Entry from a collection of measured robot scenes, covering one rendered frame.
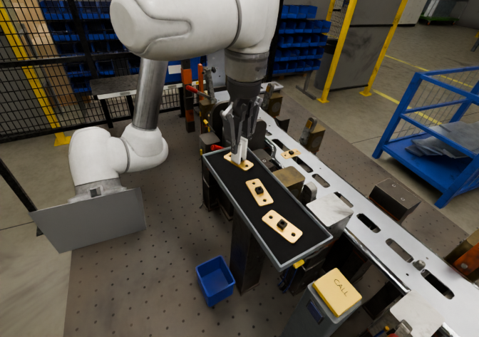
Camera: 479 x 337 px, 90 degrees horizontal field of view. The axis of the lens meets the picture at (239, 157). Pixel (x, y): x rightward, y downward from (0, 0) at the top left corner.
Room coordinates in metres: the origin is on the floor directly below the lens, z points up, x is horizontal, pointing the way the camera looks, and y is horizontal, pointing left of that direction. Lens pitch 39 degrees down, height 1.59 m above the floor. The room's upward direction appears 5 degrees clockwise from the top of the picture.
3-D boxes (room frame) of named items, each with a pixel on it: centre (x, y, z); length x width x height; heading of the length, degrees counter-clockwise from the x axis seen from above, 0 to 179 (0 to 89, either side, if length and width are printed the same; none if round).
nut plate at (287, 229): (0.31, -0.10, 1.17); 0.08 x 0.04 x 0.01; 48
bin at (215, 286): (0.37, 0.05, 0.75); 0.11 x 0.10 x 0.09; 33
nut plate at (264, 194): (0.41, -0.05, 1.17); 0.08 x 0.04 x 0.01; 25
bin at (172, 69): (1.44, 0.44, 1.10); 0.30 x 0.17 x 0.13; 120
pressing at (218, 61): (1.41, 0.17, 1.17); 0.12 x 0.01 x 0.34; 123
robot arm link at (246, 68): (0.52, 0.00, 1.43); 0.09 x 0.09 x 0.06
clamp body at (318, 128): (0.94, -0.34, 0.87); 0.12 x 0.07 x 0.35; 123
